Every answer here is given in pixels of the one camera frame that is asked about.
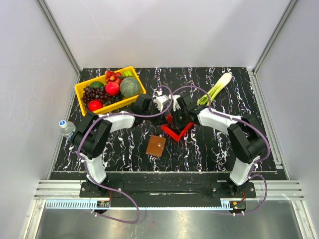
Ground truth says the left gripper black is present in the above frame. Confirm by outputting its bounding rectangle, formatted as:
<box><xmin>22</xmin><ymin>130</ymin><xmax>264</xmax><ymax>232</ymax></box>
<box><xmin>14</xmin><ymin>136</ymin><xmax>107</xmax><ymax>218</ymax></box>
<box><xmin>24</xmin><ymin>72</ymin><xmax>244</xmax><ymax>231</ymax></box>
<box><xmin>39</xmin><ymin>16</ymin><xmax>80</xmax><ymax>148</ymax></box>
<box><xmin>142</xmin><ymin>103</ymin><xmax>168</xmax><ymax>127</ymax></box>

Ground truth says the red plastic card box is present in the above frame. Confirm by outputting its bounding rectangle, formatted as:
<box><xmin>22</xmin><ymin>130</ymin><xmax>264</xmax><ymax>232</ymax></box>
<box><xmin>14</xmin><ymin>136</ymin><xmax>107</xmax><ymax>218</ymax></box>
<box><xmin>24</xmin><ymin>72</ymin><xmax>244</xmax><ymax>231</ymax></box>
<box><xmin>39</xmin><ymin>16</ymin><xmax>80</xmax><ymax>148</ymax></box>
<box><xmin>161</xmin><ymin>114</ymin><xmax>195</xmax><ymax>142</ymax></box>

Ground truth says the brown leather card holder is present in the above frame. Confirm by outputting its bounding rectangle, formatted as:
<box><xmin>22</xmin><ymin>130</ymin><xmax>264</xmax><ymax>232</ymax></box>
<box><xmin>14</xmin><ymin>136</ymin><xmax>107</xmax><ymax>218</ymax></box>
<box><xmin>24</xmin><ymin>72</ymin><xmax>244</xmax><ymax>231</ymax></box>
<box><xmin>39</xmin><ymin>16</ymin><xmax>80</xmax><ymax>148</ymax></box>
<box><xmin>146</xmin><ymin>135</ymin><xmax>166</xmax><ymax>157</ymax></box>

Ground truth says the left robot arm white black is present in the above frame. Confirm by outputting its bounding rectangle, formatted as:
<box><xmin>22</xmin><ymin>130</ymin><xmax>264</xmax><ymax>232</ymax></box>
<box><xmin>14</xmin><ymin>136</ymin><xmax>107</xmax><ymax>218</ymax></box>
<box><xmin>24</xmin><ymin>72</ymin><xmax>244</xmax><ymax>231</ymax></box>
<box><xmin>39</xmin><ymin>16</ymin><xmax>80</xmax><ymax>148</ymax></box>
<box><xmin>71</xmin><ymin>94</ymin><xmax>170</xmax><ymax>197</ymax></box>

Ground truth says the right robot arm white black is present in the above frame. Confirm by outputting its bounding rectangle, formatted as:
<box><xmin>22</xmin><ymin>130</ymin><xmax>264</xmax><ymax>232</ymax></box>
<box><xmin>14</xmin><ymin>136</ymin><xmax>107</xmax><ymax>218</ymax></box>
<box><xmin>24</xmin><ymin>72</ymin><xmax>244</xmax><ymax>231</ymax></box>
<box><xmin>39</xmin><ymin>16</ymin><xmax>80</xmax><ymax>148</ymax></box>
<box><xmin>171</xmin><ymin>95</ymin><xmax>270</xmax><ymax>197</ymax></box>

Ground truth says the green cantaloupe melon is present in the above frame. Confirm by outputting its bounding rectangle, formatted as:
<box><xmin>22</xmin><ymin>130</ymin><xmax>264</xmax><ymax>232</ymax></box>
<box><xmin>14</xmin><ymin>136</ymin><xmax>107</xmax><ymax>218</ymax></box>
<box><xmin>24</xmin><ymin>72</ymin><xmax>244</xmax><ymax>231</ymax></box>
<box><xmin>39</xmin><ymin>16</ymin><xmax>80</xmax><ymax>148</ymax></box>
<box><xmin>120</xmin><ymin>77</ymin><xmax>141</xmax><ymax>98</ymax></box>

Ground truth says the red apple upper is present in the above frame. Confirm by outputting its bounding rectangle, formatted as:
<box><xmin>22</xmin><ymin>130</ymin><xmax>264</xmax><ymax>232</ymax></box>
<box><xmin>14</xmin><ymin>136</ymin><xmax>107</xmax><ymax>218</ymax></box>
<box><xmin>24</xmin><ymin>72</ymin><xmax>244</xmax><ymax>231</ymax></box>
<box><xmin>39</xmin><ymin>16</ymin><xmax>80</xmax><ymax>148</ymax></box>
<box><xmin>105</xmin><ymin>82</ymin><xmax>120</xmax><ymax>96</ymax></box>

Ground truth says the red apple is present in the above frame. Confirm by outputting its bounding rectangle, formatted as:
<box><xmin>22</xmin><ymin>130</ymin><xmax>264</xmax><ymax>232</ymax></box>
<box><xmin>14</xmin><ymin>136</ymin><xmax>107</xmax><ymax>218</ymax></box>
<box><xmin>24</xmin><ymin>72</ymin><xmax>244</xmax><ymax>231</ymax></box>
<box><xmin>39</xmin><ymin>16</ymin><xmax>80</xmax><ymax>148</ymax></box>
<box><xmin>87</xmin><ymin>100</ymin><xmax>103</xmax><ymax>112</ymax></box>
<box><xmin>105</xmin><ymin>82</ymin><xmax>120</xmax><ymax>96</ymax></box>

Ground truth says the black marble pattern mat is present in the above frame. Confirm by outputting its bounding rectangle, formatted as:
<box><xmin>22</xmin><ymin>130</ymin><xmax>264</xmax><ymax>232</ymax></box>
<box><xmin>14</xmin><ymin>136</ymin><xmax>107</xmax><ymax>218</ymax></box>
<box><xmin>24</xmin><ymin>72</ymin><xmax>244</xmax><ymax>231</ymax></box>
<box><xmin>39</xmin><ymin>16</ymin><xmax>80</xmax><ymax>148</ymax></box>
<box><xmin>49</xmin><ymin>66</ymin><xmax>279</xmax><ymax>173</ymax></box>

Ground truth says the red lychee cluster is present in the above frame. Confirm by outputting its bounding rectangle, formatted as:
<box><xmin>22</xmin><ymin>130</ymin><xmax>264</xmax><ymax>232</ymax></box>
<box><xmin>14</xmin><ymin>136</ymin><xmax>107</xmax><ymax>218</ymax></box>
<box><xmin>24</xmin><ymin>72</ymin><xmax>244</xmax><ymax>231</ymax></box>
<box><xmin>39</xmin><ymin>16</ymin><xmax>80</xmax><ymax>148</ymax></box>
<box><xmin>105</xmin><ymin>70</ymin><xmax>122</xmax><ymax>84</ymax></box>

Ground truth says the red apple lower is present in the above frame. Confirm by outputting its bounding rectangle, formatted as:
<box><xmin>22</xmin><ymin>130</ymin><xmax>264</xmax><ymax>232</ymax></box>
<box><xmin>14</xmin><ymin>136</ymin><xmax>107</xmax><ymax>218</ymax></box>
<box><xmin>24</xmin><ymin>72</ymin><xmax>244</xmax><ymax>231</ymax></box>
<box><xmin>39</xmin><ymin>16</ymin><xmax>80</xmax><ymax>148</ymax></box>
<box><xmin>87</xmin><ymin>100</ymin><xmax>103</xmax><ymax>112</ymax></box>

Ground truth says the green celery stalk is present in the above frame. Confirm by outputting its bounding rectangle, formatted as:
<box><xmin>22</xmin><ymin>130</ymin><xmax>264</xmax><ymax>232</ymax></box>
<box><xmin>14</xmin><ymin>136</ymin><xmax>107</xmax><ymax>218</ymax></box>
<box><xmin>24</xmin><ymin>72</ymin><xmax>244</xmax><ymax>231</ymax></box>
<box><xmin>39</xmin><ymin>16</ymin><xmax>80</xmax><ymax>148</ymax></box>
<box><xmin>197</xmin><ymin>73</ymin><xmax>232</xmax><ymax>106</ymax></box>

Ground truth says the dark green avocado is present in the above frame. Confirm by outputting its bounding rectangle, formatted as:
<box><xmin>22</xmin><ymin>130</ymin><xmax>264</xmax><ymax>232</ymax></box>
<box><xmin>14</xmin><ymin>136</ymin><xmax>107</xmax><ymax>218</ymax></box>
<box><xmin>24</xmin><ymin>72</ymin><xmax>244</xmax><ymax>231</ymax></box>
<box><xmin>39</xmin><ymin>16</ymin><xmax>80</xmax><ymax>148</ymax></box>
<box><xmin>90</xmin><ymin>81</ymin><xmax>104</xmax><ymax>89</ymax></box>

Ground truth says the dark purple grape bunch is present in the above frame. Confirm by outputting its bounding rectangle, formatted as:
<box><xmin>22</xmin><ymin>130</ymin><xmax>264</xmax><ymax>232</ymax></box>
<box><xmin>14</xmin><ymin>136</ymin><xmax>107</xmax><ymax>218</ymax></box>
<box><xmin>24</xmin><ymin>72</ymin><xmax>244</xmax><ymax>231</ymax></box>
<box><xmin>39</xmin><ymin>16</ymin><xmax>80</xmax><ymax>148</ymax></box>
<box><xmin>81</xmin><ymin>86</ymin><xmax>123</xmax><ymax>112</ymax></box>

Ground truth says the clear plastic water bottle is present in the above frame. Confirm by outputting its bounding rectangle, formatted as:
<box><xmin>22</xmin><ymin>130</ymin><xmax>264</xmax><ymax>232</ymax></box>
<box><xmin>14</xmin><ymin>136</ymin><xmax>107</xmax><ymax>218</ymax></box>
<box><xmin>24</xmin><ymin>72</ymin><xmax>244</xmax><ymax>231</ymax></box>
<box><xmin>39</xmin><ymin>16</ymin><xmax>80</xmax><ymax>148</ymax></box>
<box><xmin>59</xmin><ymin>120</ymin><xmax>76</xmax><ymax>139</ymax></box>

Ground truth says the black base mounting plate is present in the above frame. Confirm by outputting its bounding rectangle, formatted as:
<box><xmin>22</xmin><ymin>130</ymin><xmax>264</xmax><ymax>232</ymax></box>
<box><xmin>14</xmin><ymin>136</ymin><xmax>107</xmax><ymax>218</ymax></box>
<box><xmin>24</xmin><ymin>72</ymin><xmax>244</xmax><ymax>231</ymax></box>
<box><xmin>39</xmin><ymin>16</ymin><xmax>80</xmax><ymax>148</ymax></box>
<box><xmin>79</xmin><ymin>181</ymin><xmax>256</xmax><ymax>199</ymax></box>

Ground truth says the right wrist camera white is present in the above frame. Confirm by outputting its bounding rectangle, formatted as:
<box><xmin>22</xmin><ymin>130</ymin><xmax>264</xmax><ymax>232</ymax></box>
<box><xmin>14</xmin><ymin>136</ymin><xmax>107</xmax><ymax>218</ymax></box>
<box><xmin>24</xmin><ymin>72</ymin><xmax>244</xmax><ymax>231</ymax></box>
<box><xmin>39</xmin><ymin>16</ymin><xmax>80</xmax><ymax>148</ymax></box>
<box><xmin>173</xmin><ymin>95</ymin><xmax>181</xmax><ymax>112</ymax></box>

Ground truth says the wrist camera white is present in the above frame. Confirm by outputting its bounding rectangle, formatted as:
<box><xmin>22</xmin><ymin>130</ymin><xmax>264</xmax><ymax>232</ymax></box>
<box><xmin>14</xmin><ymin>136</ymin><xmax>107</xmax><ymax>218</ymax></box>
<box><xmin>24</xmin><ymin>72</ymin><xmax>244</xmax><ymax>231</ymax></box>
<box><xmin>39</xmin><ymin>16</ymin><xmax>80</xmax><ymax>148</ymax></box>
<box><xmin>155</xmin><ymin>95</ymin><xmax>170</xmax><ymax>112</ymax></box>
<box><xmin>173</xmin><ymin>95</ymin><xmax>181</xmax><ymax>112</ymax></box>

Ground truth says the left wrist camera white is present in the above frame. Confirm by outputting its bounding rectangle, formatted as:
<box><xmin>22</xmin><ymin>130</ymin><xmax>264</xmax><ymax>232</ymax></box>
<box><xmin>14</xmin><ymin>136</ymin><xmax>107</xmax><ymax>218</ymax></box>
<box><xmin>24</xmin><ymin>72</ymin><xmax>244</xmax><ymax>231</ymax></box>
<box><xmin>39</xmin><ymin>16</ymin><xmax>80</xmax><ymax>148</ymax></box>
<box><xmin>155</xmin><ymin>95</ymin><xmax>170</xmax><ymax>112</ymax></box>

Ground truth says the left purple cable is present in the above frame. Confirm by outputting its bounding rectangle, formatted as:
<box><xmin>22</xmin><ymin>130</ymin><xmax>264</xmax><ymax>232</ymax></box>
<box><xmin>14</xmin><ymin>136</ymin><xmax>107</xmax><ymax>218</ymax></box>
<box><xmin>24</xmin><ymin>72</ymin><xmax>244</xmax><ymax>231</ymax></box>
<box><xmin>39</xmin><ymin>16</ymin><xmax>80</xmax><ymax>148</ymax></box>
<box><xmin>76</xmin><ymin>85</ymin><xmax>173</xmax><ymax>224</ymax></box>

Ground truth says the purple cable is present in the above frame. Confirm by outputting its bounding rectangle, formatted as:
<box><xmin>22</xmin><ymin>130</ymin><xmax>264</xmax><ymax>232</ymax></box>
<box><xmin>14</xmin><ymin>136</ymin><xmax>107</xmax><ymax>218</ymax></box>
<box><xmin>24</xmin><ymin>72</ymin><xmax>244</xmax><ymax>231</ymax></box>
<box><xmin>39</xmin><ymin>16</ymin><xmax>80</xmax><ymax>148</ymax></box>
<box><xmin>169</xmin><ymin>86</ymin><xmax>271</xmax><ymax>216</ymax></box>
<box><xmin>76</xmin><ymin>85</ymin><xmax>173</xmax><ymax>224</ymax></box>

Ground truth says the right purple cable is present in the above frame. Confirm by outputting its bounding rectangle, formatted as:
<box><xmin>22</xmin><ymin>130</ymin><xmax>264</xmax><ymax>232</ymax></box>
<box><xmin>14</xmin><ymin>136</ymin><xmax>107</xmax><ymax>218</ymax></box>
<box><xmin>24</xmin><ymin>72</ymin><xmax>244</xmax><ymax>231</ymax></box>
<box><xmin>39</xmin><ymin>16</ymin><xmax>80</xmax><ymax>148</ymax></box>
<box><xmin>169</xmin><ymin>86</ymin><xmax>271</xmax><ymax>216</ymax></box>

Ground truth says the aluminium frame rail front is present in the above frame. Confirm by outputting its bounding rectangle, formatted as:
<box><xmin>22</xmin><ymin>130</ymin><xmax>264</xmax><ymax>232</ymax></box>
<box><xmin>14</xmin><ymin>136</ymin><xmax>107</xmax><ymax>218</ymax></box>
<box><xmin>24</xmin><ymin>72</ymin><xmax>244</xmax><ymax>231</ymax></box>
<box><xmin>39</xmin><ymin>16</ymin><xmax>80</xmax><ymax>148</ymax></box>
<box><xmin>34</xmin><ymin>180</ymin><xmax>304</xmax><ymax>201</ymax></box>

